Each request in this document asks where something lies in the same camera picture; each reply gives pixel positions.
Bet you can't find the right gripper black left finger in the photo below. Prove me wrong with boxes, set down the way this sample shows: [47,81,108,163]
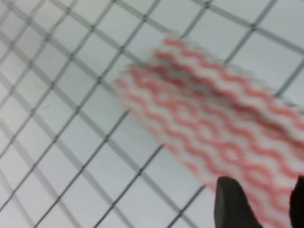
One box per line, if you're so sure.
[214,176,262,228]

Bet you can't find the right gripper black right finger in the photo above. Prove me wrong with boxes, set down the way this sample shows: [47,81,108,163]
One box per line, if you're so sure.
[289,176,304,228]

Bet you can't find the pink wavy striped towel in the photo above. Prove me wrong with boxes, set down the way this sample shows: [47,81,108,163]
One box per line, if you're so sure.
[113,36,304,228]

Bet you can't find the white black grid tablecloth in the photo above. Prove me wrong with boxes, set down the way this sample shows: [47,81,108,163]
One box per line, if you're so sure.
[0,0,304,228]

